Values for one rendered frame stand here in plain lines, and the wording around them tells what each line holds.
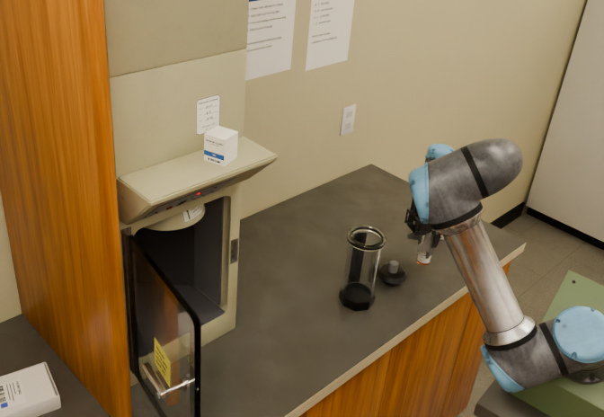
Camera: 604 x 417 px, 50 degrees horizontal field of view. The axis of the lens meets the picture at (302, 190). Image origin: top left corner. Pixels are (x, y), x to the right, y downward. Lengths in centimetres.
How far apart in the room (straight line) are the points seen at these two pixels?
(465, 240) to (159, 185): 63
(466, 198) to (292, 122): 101
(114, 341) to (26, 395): 31
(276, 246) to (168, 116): 88
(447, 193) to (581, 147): 284
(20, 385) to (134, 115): 71
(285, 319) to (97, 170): 84
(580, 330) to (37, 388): 118
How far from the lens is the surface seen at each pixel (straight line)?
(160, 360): 138
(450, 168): 135
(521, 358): 147
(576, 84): 407
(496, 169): 135
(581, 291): 173
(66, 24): 112
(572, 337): 147
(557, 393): 171
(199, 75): 132
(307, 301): 188
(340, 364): 171
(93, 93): 109
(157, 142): 132
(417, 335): 203
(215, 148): 132
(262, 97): 209
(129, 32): 121
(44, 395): 161
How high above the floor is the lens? 214
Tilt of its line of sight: 30 degrees down
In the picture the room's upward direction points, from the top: 6 degrees clockwise
